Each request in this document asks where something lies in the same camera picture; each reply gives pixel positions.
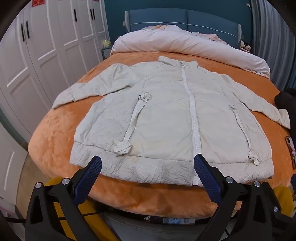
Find black cable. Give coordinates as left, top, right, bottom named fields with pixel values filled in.
left=3, top=217, right=26, bottom=224

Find blue padded headboard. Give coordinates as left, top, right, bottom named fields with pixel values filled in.
left=125, top=9, right=242, bottom=49

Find orange plush blanket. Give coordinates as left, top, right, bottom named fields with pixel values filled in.
left=28, top=51, right=296, bottom=219

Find white quilted zip jacket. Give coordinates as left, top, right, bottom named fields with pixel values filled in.
left=52, top=56, right=290, bottom=187

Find grey-blue curtain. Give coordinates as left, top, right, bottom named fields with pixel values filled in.
left=251, top=0, right=296, bottom=91

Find pale pink duvet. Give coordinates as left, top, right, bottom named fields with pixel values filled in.
left=110, top=24, right=271, bottom=79

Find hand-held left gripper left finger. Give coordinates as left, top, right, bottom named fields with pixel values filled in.
left=25, top=155, right=103, bottom=241

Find small nightstand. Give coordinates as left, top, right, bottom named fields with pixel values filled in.
left=101, top=47, right=114, bottom=63

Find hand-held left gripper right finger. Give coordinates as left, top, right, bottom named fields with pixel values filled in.
left=194, top=153, right=293, bottom=241

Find plush toys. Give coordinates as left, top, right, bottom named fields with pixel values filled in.
left=239, top=40, right=252, bottom=54

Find blue lit device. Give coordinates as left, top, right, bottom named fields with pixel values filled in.
left=144, top=215, right=196, bottom=226

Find smartphone with pink case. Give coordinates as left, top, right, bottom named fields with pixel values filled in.
left=285, top=136, right=296, bottom=169

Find yellow cloth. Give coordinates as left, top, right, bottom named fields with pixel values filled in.
left=44, top=176, right=294, bottom=241

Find white panelled wardrobe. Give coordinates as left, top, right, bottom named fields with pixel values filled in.
left=0, top=0, right=109, bottom=209

